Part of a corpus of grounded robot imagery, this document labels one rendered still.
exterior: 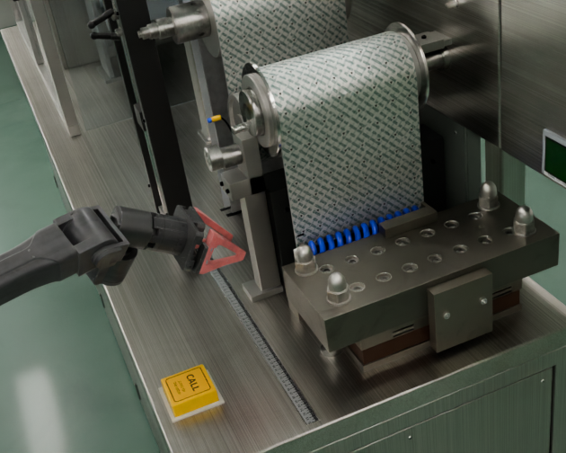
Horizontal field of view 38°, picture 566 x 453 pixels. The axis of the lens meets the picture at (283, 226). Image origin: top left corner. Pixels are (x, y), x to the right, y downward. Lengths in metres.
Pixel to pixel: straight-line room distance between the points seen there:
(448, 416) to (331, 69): 0.56
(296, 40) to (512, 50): 0.41
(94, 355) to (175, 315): 1.50
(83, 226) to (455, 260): 0.55
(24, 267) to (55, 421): 1.65
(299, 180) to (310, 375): 0.30
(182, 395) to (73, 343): 1.79
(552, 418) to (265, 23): 0.82
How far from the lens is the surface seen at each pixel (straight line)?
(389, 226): 1.33
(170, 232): 1.22
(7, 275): 1.12
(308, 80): 1.25
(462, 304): 1.26
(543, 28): 1.18
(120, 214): 1.20
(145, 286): 1.56
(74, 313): 3.18
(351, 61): 1.28
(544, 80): 1.20
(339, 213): 1.34
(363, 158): 1.32
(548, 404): 1.45
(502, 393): 1.37
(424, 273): 1.25
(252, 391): 1.28
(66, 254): 1.14
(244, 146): 1.31
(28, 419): 2.80
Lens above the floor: 1.75
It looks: 31 degrees down
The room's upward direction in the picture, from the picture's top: 9 degrees counter-clockwise
